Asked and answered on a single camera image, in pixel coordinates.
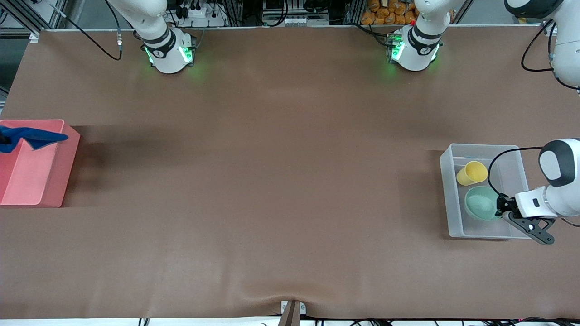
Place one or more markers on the orange packaged goods pile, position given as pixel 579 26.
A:
pixel 389 11

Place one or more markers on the large white power strip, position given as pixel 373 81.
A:
pixel 199 16

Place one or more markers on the yellow cup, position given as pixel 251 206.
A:
pixel 472 173

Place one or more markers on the metal table corner bracket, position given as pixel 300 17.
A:
pixel 34 37
pixel 549 29

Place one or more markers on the metal table clamp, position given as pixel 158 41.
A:
pixel 292 313

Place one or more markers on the clear plastic bin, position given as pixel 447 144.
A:
pixel 453 217

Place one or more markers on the mint green bowl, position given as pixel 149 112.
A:
pixel 481 203

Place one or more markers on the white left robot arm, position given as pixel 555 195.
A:
pixel 562 167

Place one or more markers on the blue cloth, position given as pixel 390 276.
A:
pixel 36 136

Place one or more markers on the pink plastic bin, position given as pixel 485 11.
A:
pixel 31 172

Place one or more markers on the small white power strip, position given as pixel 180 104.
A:
pixel 299 21

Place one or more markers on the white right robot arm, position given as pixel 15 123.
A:
pixel 167 50

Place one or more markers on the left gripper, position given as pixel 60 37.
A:
pixel 502 204

